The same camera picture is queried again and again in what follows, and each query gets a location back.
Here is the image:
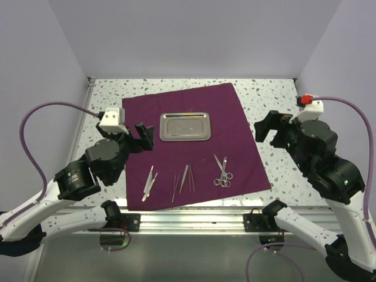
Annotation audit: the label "steel scalpel handle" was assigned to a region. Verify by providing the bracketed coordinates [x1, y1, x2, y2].
[143, 166, 153, 194]
[142, 173, 158, 202]

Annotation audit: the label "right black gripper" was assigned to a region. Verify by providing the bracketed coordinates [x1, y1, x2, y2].
[253, 108, 310, 172]

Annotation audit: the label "aluminium mounting rail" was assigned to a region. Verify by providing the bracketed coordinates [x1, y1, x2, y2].
[70, 207, 341, 236]

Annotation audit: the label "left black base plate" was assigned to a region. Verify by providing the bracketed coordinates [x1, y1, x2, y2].
[120, 213, 141, 232]

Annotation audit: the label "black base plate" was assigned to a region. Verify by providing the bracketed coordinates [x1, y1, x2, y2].
[243, 208, 280, 233]
[120, 213, 141, 232]

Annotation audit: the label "steel surgical scissors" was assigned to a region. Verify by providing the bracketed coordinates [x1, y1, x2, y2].
[213, 156, 229, 187]
[213, 154, 234, 188]

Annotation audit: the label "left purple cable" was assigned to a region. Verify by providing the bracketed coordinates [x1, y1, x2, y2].
[0, 101, 133, 252]

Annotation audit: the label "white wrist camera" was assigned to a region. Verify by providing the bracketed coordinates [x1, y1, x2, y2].
[99, 108, 129, 134]
[289, 94, 324, 124]

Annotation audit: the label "steel instrument tray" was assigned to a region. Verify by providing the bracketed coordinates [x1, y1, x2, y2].
[159, 112, 212, 142]

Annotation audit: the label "thin fine tweezers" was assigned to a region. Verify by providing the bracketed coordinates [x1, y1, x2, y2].
[171, 174, 180, 203]

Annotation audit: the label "purple surgical cloth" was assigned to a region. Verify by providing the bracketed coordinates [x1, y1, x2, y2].
[122, 83, 270, 211]

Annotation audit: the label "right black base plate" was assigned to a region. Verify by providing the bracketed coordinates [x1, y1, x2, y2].
[243, 208, 280, 233]

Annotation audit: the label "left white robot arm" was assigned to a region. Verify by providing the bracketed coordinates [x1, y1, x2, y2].
[1, 123, 155, 257]

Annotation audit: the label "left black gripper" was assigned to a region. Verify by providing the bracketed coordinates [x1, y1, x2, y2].
[99, 121, 155, 183]

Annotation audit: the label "thin pointed tweezers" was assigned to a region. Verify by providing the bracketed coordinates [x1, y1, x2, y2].
[189, 164, 195, 192]

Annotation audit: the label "steel tweezers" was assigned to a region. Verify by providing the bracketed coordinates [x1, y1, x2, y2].
[179, 164, 189, 194]

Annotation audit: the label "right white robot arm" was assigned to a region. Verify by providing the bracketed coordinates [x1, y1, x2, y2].
[254, 110, 375, 281]

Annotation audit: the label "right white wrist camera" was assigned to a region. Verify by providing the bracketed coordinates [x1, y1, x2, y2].
[289, 94, 324, 124]

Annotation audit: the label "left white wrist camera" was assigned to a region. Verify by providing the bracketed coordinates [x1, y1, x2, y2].
[99, 108, 129, 134]

